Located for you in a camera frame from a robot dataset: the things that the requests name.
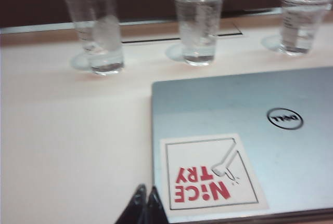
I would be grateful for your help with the clear plastic cup white logo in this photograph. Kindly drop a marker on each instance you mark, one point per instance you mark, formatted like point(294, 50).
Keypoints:
point(86, 26)

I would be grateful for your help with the white Nice Try sticker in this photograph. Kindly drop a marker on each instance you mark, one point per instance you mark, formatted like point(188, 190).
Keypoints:
point(197, 156)

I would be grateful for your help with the silver Dell laptop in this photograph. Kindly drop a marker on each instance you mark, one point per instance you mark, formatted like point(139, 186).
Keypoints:
point(260, 94)

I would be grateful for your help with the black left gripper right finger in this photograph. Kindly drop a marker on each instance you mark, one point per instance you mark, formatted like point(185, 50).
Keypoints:
point(155, 205)

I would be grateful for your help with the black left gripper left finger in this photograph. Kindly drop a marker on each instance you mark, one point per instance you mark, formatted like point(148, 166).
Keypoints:
point(136, 205)

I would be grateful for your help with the clear plastic lidded cup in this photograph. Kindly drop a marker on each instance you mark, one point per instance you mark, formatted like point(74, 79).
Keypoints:
point(301, 21)
point(197, 26)

